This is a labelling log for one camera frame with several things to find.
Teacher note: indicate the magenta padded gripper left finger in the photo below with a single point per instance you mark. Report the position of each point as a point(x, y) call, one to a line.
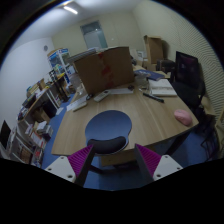
point(73, 168)

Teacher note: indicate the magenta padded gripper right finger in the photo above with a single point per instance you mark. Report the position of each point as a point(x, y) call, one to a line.
point(154, 166)

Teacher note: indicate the blue mouse pad wrist rest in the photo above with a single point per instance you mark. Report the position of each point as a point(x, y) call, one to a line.
point(108, 132)

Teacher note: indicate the pink computer mouse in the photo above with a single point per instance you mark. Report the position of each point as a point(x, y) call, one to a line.
point(183, 116)

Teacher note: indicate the white keyboard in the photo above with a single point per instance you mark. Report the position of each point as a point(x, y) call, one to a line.
point(76, 103)

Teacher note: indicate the black pen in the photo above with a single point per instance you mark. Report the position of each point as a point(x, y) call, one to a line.
point(153, 97)

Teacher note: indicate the white remote control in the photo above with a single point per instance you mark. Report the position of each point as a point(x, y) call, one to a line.
point(101, 96)

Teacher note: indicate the wooden shelf with clutter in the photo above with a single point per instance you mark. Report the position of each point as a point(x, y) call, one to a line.
point(23, 143)

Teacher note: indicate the white open book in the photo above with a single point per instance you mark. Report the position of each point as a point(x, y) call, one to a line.
point(161, 87)

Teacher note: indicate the blue book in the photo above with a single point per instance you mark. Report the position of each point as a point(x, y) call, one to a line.
point(149, 74)

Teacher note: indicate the black office chair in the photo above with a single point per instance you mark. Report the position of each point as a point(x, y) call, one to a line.
point(190, 96)

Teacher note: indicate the large brown cardboard box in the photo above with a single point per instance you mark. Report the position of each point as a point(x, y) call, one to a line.
point(105, 70)

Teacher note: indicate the black computer monitor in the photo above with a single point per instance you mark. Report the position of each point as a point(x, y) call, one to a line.
point(187, 70)

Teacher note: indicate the blue white printed box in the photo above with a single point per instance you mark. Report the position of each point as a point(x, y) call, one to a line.
point(58, 60)

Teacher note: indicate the tall cardboard box background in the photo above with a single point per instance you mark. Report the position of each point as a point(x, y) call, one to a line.
point(153, 48)

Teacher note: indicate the grey door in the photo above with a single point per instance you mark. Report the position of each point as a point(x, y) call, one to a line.
point(94, 35)

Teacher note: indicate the ceiling light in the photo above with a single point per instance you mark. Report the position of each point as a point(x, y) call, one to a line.
point(70, 10)

